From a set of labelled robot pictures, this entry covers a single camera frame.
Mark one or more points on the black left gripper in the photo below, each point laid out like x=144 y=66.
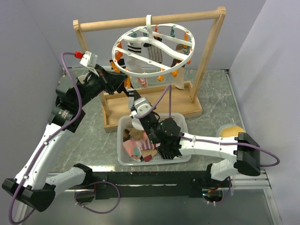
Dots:
x=110 y=81

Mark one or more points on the orange clothes peg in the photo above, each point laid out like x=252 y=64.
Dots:
x=127 y=82
x=160 y=78

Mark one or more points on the black white striped sock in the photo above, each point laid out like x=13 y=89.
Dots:
x=154 y=53

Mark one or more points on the cream brown ribbed sock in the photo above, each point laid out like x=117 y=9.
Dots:
x=178 y=74

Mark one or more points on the black sock white stripes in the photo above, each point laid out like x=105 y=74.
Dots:
x=131 y=93

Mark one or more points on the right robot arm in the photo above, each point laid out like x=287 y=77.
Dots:
x=238 y=154

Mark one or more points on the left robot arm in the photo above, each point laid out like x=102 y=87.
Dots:
x=31 y=185

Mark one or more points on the wooden hanger stand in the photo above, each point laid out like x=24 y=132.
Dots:
x=184 y=101

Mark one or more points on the white round clip hanger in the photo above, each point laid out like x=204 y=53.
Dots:
x=165 y=37

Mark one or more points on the tan brown sock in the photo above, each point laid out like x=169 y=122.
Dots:
x=132 y=133

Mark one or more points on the purple striped sock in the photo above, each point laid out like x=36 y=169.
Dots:
x=148 y=145

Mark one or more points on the pink clothes peg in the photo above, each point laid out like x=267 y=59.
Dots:
x=142 y=81

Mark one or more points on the pink sock left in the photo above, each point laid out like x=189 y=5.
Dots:
x=132 y=147

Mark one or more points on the white plastic laundry basket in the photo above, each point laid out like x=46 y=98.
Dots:
x=126 y=160

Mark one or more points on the yellow dish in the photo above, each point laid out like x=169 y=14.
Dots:
x=229 y=130

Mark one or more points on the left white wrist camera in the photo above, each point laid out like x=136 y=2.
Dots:
x=89 y=61

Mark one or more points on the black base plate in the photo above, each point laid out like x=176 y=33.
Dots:
x=187 y=183

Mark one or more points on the aluminium rail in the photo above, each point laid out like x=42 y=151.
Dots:
x=238 y=182

